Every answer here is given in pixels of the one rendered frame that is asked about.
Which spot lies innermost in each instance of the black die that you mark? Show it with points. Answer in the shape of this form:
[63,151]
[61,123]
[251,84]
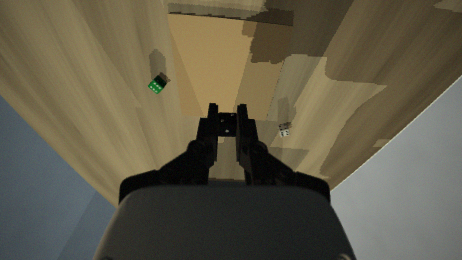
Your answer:
[227,124]

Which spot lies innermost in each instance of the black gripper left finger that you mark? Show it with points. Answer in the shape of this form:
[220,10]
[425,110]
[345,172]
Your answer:
[189,168]

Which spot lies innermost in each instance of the white die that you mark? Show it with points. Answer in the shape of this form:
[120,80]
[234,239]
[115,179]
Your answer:
[283,130]

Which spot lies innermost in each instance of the green die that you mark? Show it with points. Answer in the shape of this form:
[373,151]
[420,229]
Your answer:
[157,84]

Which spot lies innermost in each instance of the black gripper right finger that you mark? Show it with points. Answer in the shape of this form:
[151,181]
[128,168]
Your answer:
[262,168]

